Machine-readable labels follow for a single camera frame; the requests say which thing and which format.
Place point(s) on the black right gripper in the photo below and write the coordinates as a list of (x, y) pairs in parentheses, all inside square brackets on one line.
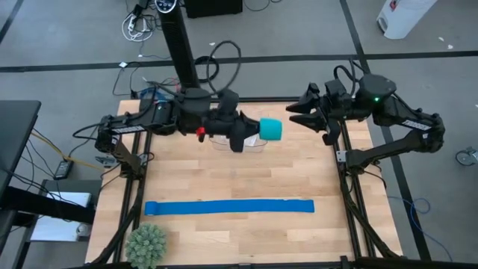
[(341, 104)]

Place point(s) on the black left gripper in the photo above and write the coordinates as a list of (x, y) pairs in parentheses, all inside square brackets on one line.
[(222, 125)]

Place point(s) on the clear plastic container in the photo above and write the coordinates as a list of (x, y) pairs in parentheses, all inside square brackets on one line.
[(220, 145)]

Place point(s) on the teal elastic bandage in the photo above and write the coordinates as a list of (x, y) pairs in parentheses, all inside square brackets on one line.
[(270, 129)]

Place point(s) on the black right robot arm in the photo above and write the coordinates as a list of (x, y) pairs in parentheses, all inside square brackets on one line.
[(396, 145)]

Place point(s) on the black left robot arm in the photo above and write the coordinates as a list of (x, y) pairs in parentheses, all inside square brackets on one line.
[(127, 127)]

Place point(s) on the blue elastic bandage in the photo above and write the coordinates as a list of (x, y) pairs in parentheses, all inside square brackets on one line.
[(231, 206)]

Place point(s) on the clear plastic bag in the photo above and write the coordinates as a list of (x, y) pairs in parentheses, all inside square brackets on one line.
[(252, 141)]

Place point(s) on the black tower fan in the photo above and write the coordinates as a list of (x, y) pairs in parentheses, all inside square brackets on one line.
[(179, 45)]

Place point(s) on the black box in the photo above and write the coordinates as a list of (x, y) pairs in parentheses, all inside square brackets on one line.
[(213, 7)]

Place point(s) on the white trash bin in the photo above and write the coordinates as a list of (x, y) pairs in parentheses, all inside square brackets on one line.
[(405, 18)]

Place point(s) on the white power strip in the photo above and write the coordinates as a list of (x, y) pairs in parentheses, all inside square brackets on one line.
[(131, 24)]

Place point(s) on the grey caster wheel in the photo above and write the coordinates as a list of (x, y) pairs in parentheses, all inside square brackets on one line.
[(466, 157)]

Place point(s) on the green spiky ball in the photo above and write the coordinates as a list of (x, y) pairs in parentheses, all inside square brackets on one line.
[(146, 246)]

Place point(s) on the black overhead crossbar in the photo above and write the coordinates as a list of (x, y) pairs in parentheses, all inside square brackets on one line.
[(411, 264)]

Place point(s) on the black power adapter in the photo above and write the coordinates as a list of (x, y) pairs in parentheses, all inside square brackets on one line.
[(63, 170)]

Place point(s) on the silver round can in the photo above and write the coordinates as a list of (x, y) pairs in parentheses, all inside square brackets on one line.
[(83, 230)]

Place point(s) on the white box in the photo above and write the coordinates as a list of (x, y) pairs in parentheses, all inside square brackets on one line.
[(56, 229)]

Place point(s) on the black desk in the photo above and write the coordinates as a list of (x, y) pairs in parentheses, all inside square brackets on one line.
[(15, 130)]

